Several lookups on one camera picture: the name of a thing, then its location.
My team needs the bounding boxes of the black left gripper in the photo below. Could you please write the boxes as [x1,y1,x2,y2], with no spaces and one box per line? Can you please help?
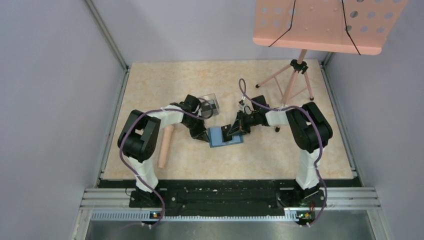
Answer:
[183,114,210,143]

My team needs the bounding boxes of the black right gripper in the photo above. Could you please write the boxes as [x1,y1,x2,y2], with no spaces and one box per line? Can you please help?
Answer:
[227,110,260,137]

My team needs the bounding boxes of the blue leather card holder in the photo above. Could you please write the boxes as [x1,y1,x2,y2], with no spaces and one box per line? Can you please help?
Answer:
[207,124,244,148]

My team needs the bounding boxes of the clear acrylic card box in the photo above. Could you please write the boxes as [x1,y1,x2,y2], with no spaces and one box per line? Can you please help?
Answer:
[198,93,220,119]

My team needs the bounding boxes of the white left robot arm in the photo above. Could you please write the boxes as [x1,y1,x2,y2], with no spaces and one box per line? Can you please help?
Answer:
[117,94,213,208]

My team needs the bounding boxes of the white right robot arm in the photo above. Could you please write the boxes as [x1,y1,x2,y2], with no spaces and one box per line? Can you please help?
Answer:
[221,95,333,208]

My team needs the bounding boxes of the black credit cards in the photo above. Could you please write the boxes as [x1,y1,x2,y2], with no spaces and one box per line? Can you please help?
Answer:
[201,100,219,118]

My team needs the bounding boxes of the pink music stand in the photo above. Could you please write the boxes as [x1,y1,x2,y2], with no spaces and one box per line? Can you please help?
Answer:
[252,0,410,133]

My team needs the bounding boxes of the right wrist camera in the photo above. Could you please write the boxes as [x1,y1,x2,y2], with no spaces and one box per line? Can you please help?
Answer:
[238,100,253,115]

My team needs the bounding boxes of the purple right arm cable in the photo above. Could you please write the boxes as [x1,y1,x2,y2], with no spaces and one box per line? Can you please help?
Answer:
[238,78,329,228]

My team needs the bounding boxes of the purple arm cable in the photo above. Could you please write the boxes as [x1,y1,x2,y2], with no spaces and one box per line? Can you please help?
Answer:
[238,78,329,228]
[118,97,215,228]

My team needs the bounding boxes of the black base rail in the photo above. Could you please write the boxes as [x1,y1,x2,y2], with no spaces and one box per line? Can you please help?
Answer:
[129,179,326,217]

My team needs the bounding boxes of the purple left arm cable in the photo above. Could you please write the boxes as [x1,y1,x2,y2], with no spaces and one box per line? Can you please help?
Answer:
[118,97,215,228]

